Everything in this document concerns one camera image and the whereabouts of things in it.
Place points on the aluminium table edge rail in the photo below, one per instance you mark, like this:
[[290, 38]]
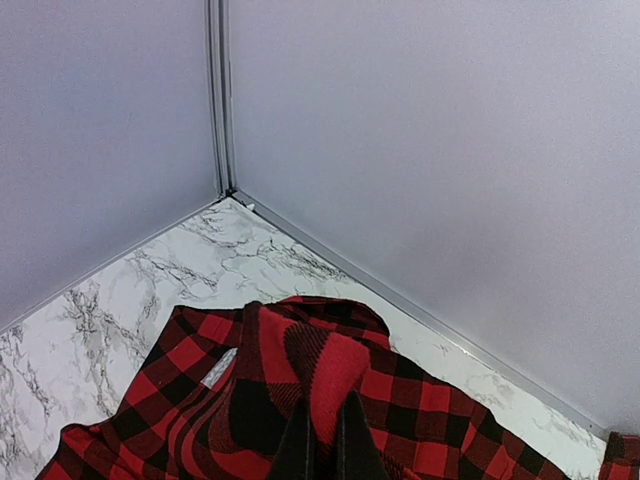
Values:
[[419, 314]]

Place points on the red black plaid shirt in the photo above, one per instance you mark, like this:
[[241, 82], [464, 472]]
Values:
[[215, 393]]

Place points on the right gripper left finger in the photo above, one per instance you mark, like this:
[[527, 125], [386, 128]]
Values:
[[295, 456]]

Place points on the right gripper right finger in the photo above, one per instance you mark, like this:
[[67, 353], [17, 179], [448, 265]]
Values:
[[357, 457]]

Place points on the left aluminium corner post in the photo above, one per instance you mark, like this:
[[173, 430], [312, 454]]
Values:
[[220, 94]]

